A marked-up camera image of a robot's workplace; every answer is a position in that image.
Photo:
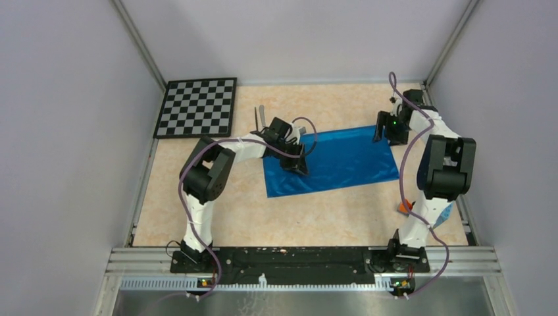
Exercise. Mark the silver table knife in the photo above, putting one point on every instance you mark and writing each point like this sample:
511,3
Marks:
261,112

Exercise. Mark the black white checkerboard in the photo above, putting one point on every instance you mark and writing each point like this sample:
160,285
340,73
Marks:
197,107

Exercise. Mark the blue cloth napkin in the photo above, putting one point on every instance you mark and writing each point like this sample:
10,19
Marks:
341,159

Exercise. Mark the dark metal fork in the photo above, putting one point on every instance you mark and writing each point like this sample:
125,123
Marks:
256,119

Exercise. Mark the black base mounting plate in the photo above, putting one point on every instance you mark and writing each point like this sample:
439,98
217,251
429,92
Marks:
292,266

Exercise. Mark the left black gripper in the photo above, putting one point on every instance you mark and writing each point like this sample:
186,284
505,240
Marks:
295,164

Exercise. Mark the orange toy piece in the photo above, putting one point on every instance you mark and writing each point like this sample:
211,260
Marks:
404,207

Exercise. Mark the white toothed cable rail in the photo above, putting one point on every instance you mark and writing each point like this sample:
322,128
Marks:
192,284

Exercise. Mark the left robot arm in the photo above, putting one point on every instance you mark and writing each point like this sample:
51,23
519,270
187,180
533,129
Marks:
205,174

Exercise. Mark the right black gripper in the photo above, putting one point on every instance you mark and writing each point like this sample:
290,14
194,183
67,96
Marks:
383,119

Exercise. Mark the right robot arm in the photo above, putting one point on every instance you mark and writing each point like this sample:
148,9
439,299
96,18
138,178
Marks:
444,173

